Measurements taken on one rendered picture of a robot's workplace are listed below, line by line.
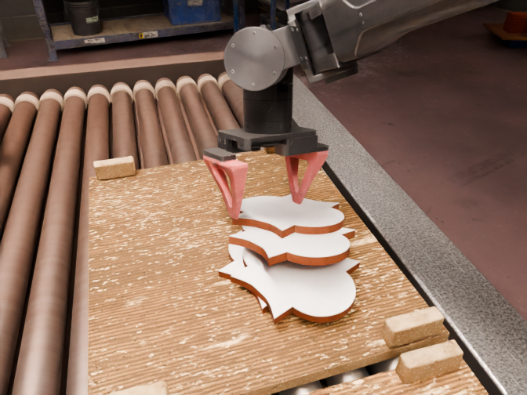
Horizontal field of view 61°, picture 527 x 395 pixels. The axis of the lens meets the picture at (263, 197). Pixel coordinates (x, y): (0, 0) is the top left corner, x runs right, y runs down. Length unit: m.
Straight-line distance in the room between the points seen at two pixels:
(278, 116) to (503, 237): 1.85
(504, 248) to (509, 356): 1.68
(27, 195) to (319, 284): 0.47
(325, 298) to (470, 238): 1.75
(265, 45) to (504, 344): 0.39
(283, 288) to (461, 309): 0.21
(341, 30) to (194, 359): 0.34
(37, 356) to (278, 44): 0.38
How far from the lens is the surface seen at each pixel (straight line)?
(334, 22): 0.46
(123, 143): 0.84
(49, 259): 0.63
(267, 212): 0.55
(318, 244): 0.49
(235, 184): 0.49
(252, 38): 0.43
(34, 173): 0.81
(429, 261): 0.61
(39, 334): 0.54
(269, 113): 0.50
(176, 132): 0.86
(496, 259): 2.13
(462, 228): 2.24
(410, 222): 0.66
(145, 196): 0.66
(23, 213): 0.72
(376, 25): 0.42
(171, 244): 0.57
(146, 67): 1.12
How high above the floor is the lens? 1.31
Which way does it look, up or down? 36 degrees down
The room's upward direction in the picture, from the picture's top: straight up
